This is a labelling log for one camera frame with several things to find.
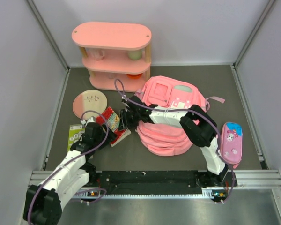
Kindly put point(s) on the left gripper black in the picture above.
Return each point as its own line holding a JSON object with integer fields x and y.
{"x": 110, "y": 138}

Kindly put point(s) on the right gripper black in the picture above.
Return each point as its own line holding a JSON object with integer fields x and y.
{"x": 124, "y": 123}

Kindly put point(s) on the red colourful comic book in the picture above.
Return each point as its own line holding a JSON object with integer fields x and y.
{"x": 113, "y": 122}

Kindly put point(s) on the pink school backpack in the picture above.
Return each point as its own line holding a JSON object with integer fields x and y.
{"x": 161, "y": 139}

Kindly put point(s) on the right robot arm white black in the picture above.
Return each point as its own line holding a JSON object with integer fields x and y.
{"x": 199, "y": 127}

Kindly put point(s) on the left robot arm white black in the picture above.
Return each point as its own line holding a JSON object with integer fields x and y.
{"x": 45, "y": 202}

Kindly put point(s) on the green sticker book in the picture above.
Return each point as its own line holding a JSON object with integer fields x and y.
{"x": 75, "y": 132}

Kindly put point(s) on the orange bowl on lower shelf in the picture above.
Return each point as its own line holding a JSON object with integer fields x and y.
{"x": 134, "y": 76}

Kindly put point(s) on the clear glass on lower shelf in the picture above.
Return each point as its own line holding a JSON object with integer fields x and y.
{"x": 111, "y": 75}

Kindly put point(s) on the pink three-tier shelf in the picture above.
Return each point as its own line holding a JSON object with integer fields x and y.
{"x": 116, "y": 39}

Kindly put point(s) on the pale green cup on shelf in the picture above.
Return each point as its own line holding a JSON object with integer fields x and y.
{"x": 135, "y": 54}

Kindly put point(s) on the pink cup on shelf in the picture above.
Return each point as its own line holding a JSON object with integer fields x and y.
{"x": 97, "y": 54}

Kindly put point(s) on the pink pencil case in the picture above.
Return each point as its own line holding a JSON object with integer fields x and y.
{"x": 231, "y": 143}

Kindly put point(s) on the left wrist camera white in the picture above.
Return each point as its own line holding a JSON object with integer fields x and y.
{"x": 86, "y": 122}

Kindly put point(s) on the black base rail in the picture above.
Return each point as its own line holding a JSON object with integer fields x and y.
{"x": 157, "y": 182}

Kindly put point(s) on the grey slotted cable duct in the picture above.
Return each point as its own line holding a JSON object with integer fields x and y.
{"x": 94, "y": 193}

